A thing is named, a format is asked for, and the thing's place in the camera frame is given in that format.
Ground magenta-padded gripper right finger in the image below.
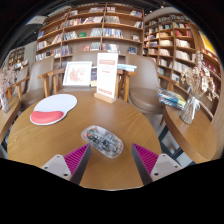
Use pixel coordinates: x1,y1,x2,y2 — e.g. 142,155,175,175
131,143,183,186

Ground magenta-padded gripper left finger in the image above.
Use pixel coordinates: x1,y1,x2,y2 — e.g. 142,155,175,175
40,143,92,186

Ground transparent computer mouse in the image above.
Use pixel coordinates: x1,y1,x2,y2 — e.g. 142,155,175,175
80,124,125,159

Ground white mouse pad red rest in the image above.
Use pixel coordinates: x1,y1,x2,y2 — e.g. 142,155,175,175
29,93,78,127

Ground round wooden side table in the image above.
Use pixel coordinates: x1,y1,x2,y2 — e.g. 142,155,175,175
162,104,218,164
0,96,22,144

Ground colourful book pile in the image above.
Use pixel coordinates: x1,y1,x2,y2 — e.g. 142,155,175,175
157,88,187,110

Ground glass vase dried flowers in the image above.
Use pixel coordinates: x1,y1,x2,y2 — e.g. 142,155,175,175
179,49,218,125
0,64,18,114

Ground brown padded wooden armchair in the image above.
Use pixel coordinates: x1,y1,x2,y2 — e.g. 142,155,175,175
14,56,65,111
37,50,131,103
123,53,181,116
6,61,31,101

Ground dark blue book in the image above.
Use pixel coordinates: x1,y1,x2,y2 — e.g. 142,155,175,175
90,66,98,88

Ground white framed floral picture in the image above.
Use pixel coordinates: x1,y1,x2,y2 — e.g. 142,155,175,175
62,60,93,88

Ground white red sign wooden base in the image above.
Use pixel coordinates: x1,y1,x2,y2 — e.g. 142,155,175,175
93,52,119,104

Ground stack of blue books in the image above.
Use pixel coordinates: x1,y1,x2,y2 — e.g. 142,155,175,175
116,63,138,73

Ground angled wooden bookshelf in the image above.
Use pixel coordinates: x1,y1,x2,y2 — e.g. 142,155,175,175
143,13,223,118

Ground distant wooden bookshelf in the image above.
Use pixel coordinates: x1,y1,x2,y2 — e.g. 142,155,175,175
7,46,26,66

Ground large wooden bookshelf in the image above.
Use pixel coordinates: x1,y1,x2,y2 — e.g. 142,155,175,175
34,2,145,63

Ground white ceiling air vent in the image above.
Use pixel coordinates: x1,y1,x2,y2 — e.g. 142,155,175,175
26,14,48,26

